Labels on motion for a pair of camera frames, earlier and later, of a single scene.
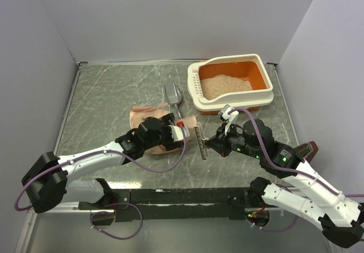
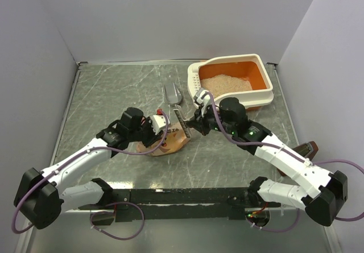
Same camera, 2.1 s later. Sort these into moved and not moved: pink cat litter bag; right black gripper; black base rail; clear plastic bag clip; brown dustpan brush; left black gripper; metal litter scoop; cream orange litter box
Moved: left black gripper; clear plastic bag clip; right black gripper; pink cat litter bag
Not moved: black base rail; brown dustpan brush; metal litter scoop; cream orange litter box
